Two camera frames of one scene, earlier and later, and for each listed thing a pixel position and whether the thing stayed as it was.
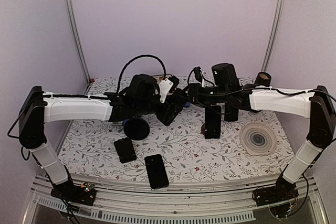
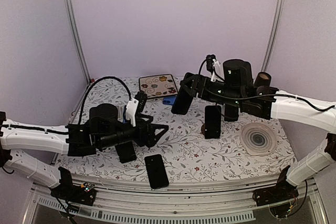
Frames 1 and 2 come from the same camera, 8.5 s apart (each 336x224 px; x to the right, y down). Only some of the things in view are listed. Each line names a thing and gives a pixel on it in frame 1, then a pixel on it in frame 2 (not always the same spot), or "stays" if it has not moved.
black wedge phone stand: [125, 150] stays
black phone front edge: [157, 172] stays
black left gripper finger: [180, 95] -> [147, 118]
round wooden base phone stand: [202, 129] stays
